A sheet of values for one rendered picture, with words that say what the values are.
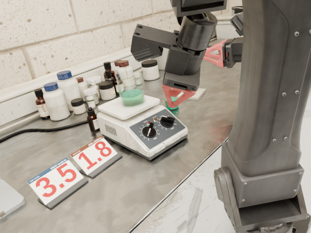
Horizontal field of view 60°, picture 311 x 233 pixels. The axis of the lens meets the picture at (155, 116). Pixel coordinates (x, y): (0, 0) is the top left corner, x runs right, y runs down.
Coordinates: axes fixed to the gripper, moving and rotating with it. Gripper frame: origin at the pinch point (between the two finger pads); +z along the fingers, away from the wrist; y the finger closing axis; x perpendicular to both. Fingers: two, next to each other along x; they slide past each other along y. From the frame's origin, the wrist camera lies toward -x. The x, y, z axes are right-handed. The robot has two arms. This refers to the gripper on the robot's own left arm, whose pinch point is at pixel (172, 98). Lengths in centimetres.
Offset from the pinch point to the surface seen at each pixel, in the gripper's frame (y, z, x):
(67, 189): 20.2, 11.8, -16.4
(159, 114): -1.3, 7.3, -1.7
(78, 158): 12.9, 11.8, -16.6
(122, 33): -63, 27, -23
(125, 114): 2.2, 6.3, -9.5
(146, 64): -45, 27, -9
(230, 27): -102, 30, 30
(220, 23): -105, 31, 24
